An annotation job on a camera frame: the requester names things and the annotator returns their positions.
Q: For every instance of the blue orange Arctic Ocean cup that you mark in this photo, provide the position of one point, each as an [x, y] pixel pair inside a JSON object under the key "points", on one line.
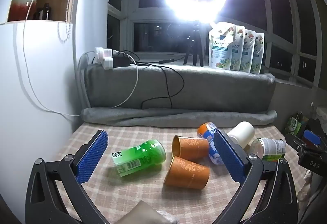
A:
{"points": [[207, 131]]}

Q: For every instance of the refill pouch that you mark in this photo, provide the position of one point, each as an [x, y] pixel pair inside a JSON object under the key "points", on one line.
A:
{"points": [[237, 48], [248, 49], [258, 53], [221, 38]]}

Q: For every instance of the grey fleece blanket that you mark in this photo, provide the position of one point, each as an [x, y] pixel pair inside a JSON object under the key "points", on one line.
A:
{"points": [[176, 97]]}

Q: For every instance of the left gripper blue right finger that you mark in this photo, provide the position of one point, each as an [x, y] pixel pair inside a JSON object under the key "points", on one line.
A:
{"points": [[278, 201]]}

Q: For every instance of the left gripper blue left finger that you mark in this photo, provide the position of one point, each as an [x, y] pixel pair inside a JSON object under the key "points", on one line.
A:
{"points": [[44, 203]]}

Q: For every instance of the green carton box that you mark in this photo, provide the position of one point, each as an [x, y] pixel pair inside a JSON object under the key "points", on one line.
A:
{"points": [[296, 124]]}

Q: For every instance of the orange paper cup rear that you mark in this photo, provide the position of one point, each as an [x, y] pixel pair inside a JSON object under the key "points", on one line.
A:
{"points": [[190, 148]]}

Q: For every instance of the black tripod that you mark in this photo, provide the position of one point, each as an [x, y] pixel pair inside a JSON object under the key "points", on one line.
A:
{"points": [[194, 45]]}

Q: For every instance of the white power plug adapter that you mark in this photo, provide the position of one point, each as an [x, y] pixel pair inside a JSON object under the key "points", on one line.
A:
{"points": [[104, 56]]}

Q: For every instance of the orange paper cup front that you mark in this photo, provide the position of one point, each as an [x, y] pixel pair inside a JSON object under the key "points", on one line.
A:
{"points": [[186, 174]]}

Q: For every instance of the dark bottle on shelf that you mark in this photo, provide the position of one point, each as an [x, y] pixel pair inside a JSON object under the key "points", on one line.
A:
{"points": [[43, 13]]}

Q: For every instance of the orange paper cup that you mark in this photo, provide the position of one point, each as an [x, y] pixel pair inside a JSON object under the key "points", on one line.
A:
{"points": [[190, 148], [186, 174]]}

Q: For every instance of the black power adapter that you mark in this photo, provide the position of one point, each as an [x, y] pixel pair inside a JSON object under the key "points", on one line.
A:
{"points": [[121, 60]]}

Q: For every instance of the green plastic cup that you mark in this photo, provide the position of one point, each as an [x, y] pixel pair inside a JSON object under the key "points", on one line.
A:
{"points": [[140, 157]]}

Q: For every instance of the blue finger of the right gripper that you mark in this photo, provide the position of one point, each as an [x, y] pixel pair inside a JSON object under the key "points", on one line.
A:
{"points": [[313, 138]]}

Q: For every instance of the green orange labelled cup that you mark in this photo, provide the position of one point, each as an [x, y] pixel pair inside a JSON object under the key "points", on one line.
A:
{"points": [[268, 149]]}

